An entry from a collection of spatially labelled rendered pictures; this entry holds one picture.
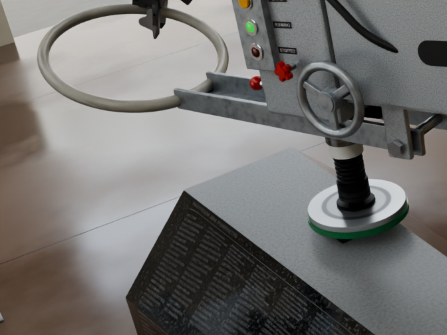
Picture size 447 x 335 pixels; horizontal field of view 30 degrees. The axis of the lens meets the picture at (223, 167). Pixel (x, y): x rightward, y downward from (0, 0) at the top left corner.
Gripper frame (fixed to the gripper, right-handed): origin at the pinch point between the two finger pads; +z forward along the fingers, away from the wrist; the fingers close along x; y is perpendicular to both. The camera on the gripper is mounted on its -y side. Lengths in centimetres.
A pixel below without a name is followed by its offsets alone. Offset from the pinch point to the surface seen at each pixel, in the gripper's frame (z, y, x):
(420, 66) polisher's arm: -49, -68, 74
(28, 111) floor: 236, 168, -237
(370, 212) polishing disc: -6, -66, 64
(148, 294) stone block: 40, -16, 62
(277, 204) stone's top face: 11, -45, 49
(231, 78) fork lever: -11.6, -28.0, 33.7
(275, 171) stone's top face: 16, -41, 32
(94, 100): -7.3, 1.8, 47.0
